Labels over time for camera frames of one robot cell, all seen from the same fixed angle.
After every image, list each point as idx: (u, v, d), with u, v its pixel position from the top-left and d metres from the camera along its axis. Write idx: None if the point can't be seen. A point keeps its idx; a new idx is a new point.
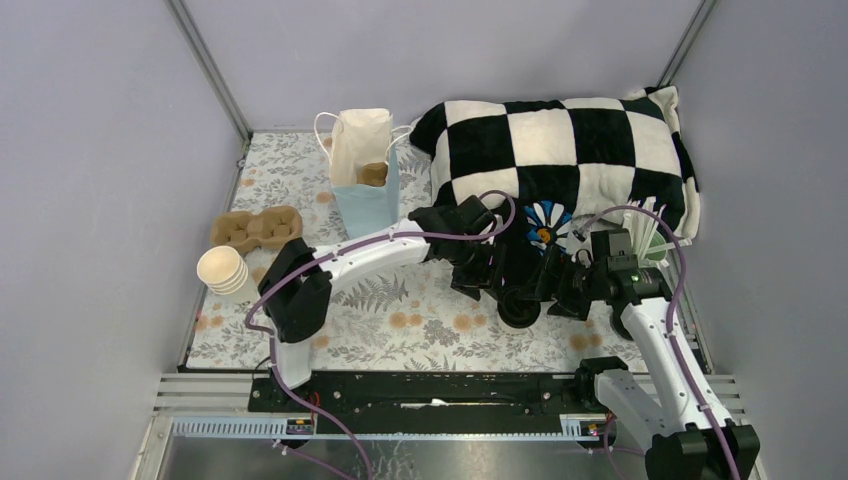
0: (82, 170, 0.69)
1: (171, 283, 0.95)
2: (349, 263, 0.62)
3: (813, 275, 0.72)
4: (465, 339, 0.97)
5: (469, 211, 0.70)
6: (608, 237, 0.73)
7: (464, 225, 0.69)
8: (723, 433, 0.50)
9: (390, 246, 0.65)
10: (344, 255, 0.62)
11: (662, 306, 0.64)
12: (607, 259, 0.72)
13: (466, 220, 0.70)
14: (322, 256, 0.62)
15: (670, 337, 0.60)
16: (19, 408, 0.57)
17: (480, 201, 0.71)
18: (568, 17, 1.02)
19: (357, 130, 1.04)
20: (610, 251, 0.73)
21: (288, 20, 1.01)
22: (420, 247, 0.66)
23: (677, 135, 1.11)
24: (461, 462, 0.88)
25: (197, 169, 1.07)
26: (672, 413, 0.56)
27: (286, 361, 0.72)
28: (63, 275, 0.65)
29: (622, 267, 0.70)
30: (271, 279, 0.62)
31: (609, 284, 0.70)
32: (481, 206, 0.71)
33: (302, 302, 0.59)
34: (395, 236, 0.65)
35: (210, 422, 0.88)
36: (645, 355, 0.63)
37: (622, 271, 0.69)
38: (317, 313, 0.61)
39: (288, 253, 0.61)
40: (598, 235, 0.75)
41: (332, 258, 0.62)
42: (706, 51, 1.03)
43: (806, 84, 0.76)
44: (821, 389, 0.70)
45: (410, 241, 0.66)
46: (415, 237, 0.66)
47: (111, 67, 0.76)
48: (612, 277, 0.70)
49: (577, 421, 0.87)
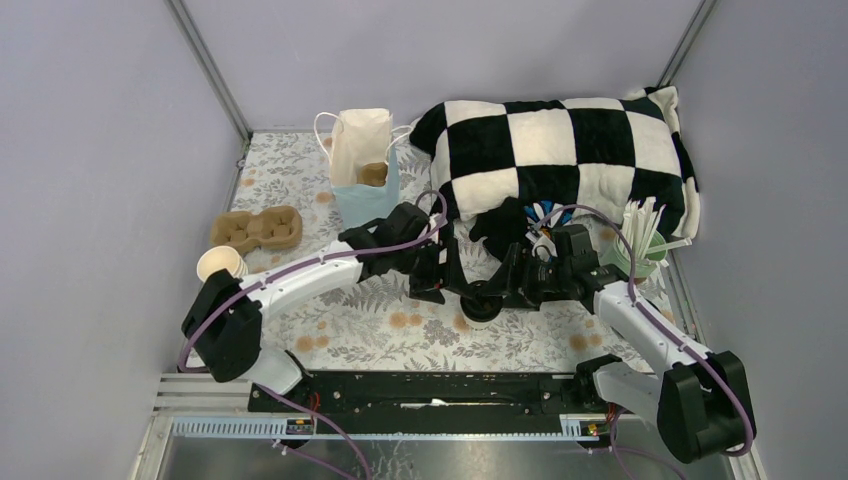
0: (82, 170, 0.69)
1: (171, 282, 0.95)
2: (279, 290, 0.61)
3: (812, 274, 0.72)
4: (465, 339, 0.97)
5: (400, 221, 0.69)
6: (570, 238, 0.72)
7: (395, 236, 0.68)
8: (709, 365, 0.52)
9: (323, 269, 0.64)
10: (273, 282, 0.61)
11: (624, 286, 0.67)
12: (571, 259, 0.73)
13: (396, 230, 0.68)
14: (250, 285, 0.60)
15: (637, 303, 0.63)
16: (18, 407, 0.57)
17: (409, 208, 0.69)
18: (568, 17, 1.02)
19: (357, 130, 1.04)
20: (573, 251, 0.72)
21: (288, 20, 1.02)
22: (352, 267, 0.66)
23: (677, 135, 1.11)
24: (461, 462, 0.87)
25: (198, 169, 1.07)
26: (660, 365, 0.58)
27: (260, 375, 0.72)
28: (63, 274, 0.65)
29: (584, 263, 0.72)
30: (195, 316, 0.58)
31: (575, 285, 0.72)
32: (409, 214, 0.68)
33: (229, 336, 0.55)
34: (325, 260, 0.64)
35: (211, 422, 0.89)
36: (620, 326, 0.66)
37: (585, 271, 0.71)
38: (248, 345, 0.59)
39: (211, 287, 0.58)
40: (559, 234, 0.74)
41: (260, 287, 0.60)
42: (707, 51, 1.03)
43: (807, 84, 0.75)
44: (821, 389, 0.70)
45: (341, 262, 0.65)
46: (346, 256, 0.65)
47: (111, 66, 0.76)
48: (576, 278, 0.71)
49: (577, 421, 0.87)
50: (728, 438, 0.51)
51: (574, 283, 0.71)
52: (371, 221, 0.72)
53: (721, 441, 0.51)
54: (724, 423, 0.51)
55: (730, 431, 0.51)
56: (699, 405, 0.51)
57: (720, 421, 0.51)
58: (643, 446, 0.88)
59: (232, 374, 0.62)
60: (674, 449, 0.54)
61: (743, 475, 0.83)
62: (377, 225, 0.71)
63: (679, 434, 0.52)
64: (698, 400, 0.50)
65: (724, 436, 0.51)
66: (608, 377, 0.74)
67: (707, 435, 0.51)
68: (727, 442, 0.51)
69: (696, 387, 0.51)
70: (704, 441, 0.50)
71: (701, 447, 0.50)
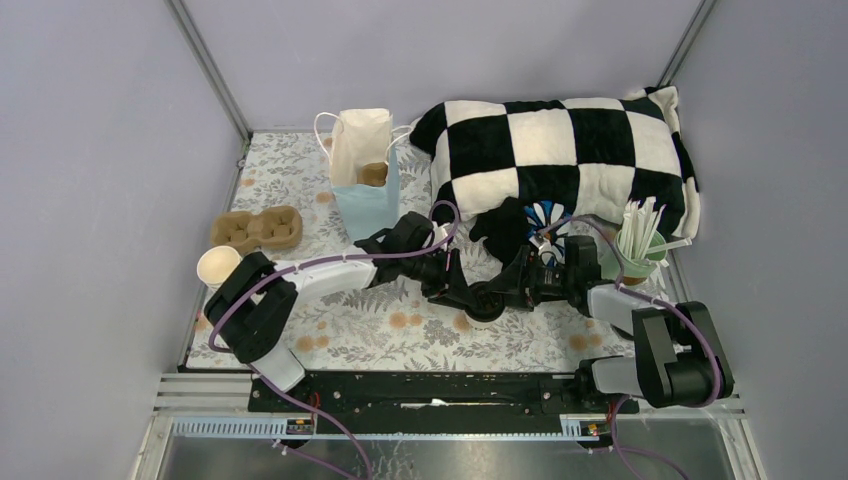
0: (82, 170, 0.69)
1: (172, 282, 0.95)
2: (310, 277, 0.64)
3: (812, 275, 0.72)
4: (465, 339, 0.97)
5: (405, 230, 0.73)
6: (578, 248, 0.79)
7: (403, 247, 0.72)
8: (678, 310, 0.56)
9: (344, 266, 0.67)
10: (305, 269, 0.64)
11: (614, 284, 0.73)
12: (575, 269, 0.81)
13: (404, 240, 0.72)
14: (283, 268, 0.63)
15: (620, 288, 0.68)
16: (16, 407, 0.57)
17: (413, 217, 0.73)
18: (569, 17, 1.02)
19: (357, 130, 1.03)
20: (578, 261, 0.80)
21: (287, 20, 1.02)
22: (369, 269, 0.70)
23: (677, 135, 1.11)
24: (461, 462, 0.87)
25: (198, 169, 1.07)
26: None
27: (267, 369, 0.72)
28: (64, 274, 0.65)
29: (588, 275, 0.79)
30: (226, 295, 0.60)
31: (574, 294, 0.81)
32: (413, 224, 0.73)
33: (264, 311, 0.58)
34: (347, 258, 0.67)
35: (211, 422, 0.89)
36: (607, 312, 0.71)
37: (585, 281, 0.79)
38: (278, 324, 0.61)
39: (247, 266, 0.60)
40: (569, 243, 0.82)
41: (293, 271, 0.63)
42: (707, 51, 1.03)
43: (807, 85, 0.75)
44: (821, 388, 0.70)
45: (361, 263, 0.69)
46: (365, 259, 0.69)
47: (112, 67, 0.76)
48: (576, 287, 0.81)
49: (577, 421, 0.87)
50: (701, 385, 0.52)
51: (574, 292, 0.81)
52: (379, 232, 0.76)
53: (695, 387, 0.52)
54: (695, 369, 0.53)
55: (703, 378, 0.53)
56: (667, 344, 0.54)
57: (693, 368, 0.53)
58: (643, 444, 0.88)
59: (255, 356, 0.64)
60: (650, 400, 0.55)
61: (743, 475, 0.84)
62: (386, 235, 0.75)
63: (652, 377, 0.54)
64: (666, 337, 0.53)
65: (697, 383, 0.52)
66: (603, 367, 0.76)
67: (680, 379, 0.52)
68: (701, 389, 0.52)
69: (662, 326, 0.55)
70: (677, 383, 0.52)
71: (674, 389, 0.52)
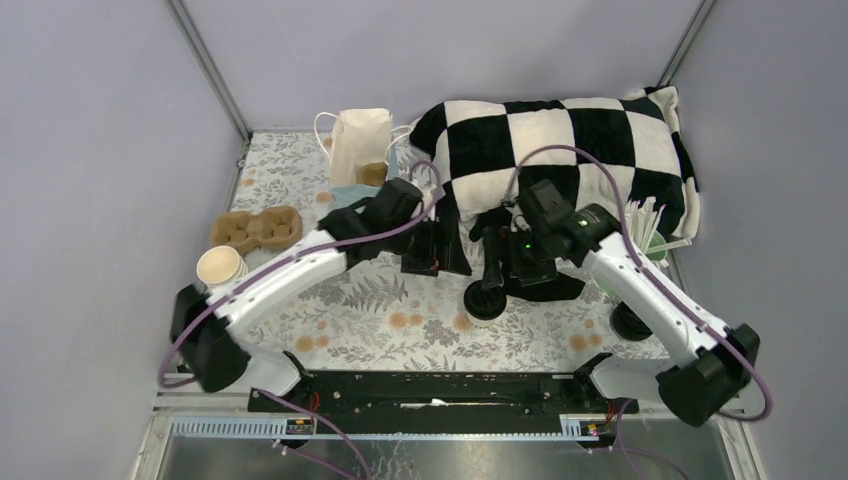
0: (82, 171, 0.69)
1: (171, 282, 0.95)
2: (251, 299, 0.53)
3: (811, 275, 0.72)
4: (465, 339, 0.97)
5: (387, 200, 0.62)
6: (534, 193, 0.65)
7: (386, 216, 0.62)
8: (732, 346, 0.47)
9: (299, 267, 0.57)
10: (243, 292, 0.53)
11: (620, 240, 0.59)
12: (542, 217, 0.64)
13: (386, 212, 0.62)
14: (218, 299, 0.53)
15: (641, 270, 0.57)
16: (17, 407, 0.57)
17: (396, 185, 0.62)
18: (569, 17, 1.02)
19: (356, 130, 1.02)
20: (541, 205, 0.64)
21: (288, 20, 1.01)
22: (333, 258, 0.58)
23: (677, 135, 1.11)
24: (461, 462, 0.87)
25: (198, 169, 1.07)
26: (673, 342, 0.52)
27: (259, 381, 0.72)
28: (63, 273, 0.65)
29: (559, 215, 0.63)
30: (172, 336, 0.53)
31: (561, 241, 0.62)
32: (398, 190, 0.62)
33: (204, 361, 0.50)
34: (299, 257, 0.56)
35: (211, 422, 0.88)
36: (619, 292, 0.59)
37: (565, 222, 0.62)
38: (231, 358, 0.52)
39: (181, 303, 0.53)
40: (524, 196, 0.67)
41: (229, 299, 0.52)
42: (707, 50, 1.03)
43: (807, 85, 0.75)
44: (821, 387, 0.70)
45: (319, 256, 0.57)
46: (326, 248, 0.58)
47: (112, 66, 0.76)
48: (557, 231, 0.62)
49: (577, 421, 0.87)
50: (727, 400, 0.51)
51: (557, 237, 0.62)
52: (358, 203, 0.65)
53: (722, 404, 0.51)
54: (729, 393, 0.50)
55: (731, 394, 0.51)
56: (717, 388, 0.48)
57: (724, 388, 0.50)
58: (643, 445, 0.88)
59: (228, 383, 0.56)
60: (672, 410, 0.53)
61: (743, 475, 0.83)
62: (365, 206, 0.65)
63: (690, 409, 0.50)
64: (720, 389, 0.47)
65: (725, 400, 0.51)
66: (604, 371, 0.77)
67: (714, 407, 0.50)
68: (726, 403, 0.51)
69: (718, 373, 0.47)
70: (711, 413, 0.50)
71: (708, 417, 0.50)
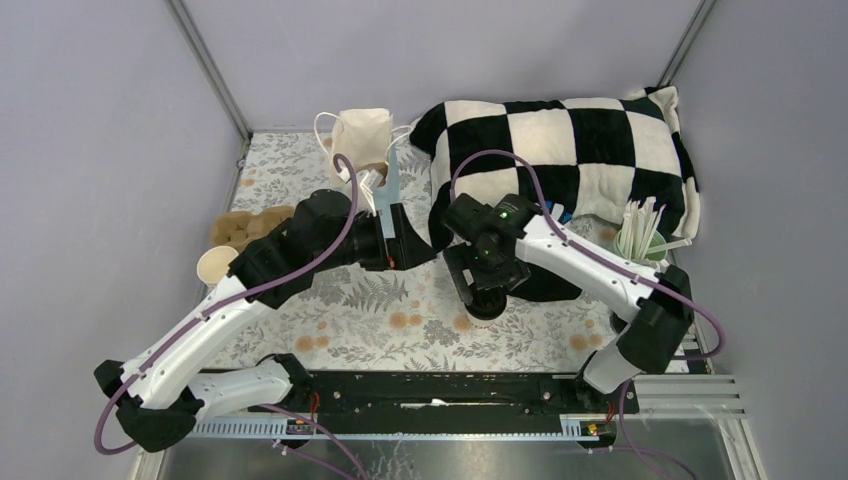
0: (82, 171, 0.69)
1: (171, 282, 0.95)
2: (163, 371, 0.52)
3: (811, 275, 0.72)
4: (465, 339, 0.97)
5: (302, 224, 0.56)
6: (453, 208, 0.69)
7: (305, 240, 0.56)
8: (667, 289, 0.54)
9: (210, 326, 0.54)
10: (152, 366, 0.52)
11: (541, 222, 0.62)
12: (469, 225, 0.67)
13: (303, 235, 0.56)
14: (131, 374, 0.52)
15: (567, 243, 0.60)
16: (18, 408, 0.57)
17: (312, 204, 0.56)
18: (568, 17, 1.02)
19: (356, 130, 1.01)
20: (464, 216, 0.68)
21: (288, 20, 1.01)
22: (246, 308, 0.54)
23: (677, 135, 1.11)
24: (461, 462, 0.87)
25: (197, 169, 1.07)
26: (617, 301, 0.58)
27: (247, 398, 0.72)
28: (64, 273, 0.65)
29: (480, 219, 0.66)
30: None
31: (490, 238, 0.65)
32: (316, 212, 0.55)
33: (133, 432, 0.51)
34: (205, 316, 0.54)
35: (210, 421, 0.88)
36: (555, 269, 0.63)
37: (489, 220, 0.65)
38: (167, 422, 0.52)
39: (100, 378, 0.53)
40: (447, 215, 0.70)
41: (140, 376, 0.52)
42: (707, 50, 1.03)
43: (807, 85, 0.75)
44: (821, 387, 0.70)
45: (228, 311, 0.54)
46: (236, 299, 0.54)
47: (111, 66, 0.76)
48: (486, 229, 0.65)
49: (577, 421, 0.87)
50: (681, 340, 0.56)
51: (484, 235, 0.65)
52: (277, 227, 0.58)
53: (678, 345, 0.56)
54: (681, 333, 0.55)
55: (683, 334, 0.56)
56: (665, 331, 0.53)
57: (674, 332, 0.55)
58: (644, 445, 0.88)
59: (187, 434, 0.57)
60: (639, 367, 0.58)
61: (743, 475, 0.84)
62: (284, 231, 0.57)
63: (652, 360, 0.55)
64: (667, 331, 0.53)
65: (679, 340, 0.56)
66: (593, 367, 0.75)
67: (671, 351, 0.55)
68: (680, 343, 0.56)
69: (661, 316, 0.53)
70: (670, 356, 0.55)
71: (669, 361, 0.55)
